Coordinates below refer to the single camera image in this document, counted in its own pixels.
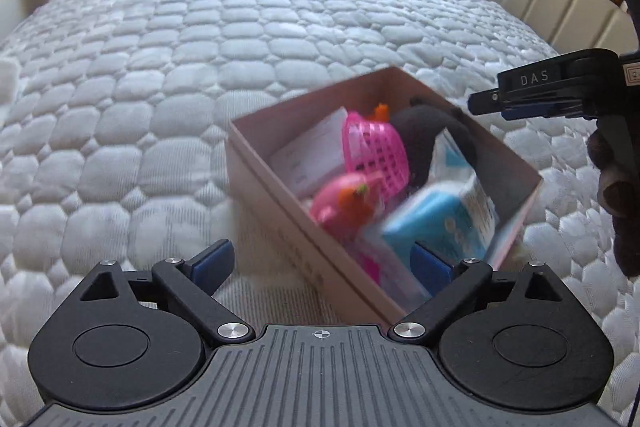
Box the pink cardboard box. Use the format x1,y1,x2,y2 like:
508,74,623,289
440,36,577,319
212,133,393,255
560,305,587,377
226,66,544,326

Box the black plush toy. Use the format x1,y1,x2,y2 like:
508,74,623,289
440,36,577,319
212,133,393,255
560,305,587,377
390,97,482,188

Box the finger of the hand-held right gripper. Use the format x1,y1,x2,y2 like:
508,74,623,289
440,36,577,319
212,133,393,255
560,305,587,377
468,49,622,116
501,103,598,121

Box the cream padded headboard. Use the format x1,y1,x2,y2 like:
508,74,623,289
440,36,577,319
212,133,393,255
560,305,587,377
501,0,640,58

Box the pink round toy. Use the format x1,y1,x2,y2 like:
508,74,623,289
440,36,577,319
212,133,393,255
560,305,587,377
308,172,387,239

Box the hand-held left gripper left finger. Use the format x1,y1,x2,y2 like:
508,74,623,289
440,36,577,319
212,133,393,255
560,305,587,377
80,241,255,342

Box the white fleece blanket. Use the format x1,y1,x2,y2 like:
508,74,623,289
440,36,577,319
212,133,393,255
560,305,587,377
0,59,21,104

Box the blue tissue packet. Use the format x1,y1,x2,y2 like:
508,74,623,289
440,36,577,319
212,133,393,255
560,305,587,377
381,177,501,274

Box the grey quilted mattress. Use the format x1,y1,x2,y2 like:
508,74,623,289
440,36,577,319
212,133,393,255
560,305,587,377
0,0,640,427

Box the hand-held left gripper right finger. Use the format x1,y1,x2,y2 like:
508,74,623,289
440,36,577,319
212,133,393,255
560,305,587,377
390,243,566,343

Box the person's right hand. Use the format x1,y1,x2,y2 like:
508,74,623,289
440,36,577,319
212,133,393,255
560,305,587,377
586,129,640,279

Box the pink toy strainer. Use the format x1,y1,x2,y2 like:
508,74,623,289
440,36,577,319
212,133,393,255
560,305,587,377
341,111,411,202

